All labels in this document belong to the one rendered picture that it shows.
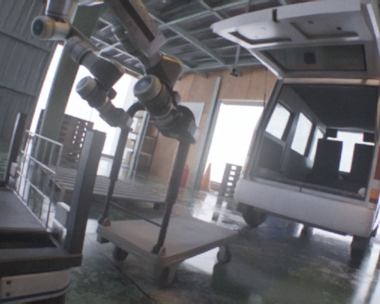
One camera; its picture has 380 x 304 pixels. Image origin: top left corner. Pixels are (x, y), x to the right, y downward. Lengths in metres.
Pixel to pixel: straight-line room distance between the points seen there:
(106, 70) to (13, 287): 0.75
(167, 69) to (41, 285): 0.63
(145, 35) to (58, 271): 0.56
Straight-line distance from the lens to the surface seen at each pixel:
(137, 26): 0.64
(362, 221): 2.29
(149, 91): 0.70
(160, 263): 0.99
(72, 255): 0.54
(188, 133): 0.82
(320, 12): 1.78
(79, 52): 1.04
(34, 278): 0.53
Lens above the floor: 0.56
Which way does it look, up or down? 4 degrees up
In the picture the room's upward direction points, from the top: 14 degrees clockwise
